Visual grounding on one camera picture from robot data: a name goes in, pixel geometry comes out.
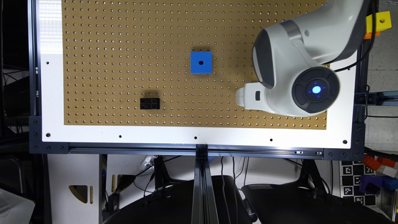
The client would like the black lego-style brick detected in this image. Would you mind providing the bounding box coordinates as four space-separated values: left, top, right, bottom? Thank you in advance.
140 98 160 110

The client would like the orange block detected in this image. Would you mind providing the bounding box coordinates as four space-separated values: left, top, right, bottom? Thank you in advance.
364 31 381 40

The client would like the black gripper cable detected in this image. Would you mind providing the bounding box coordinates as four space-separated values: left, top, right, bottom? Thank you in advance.
333 0 378 73

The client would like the aluminium centre post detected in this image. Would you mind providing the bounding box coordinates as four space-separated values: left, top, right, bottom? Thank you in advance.
191 144 219 224

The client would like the dark aluminium frame rail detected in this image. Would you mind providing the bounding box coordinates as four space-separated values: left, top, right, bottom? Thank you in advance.
29 116 366 161

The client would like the yellow block with hole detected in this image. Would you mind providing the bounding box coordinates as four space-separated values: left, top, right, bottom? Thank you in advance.
366 11 392 33

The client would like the black chair left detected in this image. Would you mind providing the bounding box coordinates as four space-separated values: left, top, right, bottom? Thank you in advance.
105 175 251 224

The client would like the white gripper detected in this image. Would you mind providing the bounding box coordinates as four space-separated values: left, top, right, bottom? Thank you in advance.
236 82 272 111

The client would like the white cabinet panel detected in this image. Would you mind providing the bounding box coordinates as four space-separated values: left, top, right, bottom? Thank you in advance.
48 154 102 224

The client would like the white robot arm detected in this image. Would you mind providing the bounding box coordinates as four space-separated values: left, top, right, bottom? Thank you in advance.
236 0 370 116

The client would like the blue block with hole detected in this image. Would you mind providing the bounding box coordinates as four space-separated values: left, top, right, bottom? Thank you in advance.
190 52 212 74

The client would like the black white fiducial marker board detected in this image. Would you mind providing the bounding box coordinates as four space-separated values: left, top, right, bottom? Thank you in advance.
340 161 377 207

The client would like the black chair right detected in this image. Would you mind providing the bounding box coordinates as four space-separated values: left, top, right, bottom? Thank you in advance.
242 184 393 224

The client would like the purple block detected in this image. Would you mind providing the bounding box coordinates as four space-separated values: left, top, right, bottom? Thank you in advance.
359 175 383 195

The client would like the orange red blocks pile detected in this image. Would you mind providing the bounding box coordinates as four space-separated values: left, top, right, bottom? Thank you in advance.
363 155 397 178

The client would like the black chair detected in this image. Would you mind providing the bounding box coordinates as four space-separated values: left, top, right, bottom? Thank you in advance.
105 175 251 224
242 184 393 224

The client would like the white table frame board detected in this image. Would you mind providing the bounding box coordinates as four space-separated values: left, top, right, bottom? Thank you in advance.
31 1 364 153

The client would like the blue block at right edge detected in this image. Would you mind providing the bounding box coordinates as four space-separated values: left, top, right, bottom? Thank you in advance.
382 176 398 190

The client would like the brown pegboard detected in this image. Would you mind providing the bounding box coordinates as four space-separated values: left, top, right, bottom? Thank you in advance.
62 0 327 129

